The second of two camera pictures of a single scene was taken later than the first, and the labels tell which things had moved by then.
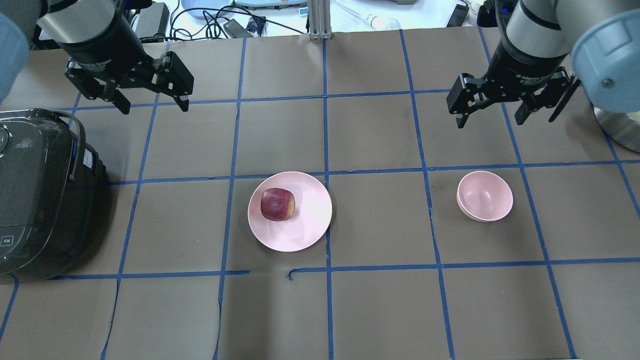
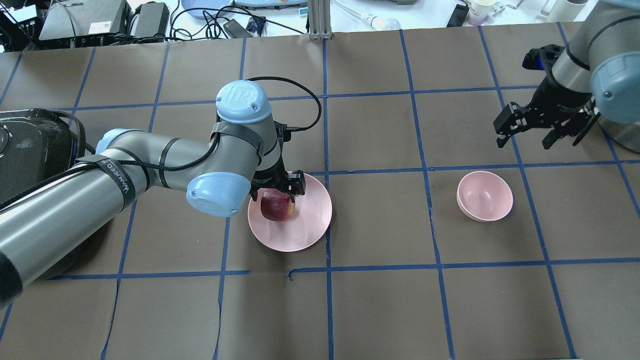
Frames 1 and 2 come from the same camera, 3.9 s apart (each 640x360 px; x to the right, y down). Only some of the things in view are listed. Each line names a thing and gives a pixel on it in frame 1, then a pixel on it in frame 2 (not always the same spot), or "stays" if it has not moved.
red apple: (277, 204) stays
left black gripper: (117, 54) -> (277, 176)
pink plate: (311, 218) stays
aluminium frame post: (319, 19) stays
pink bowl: (484, 196) stays
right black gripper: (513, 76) -> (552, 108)
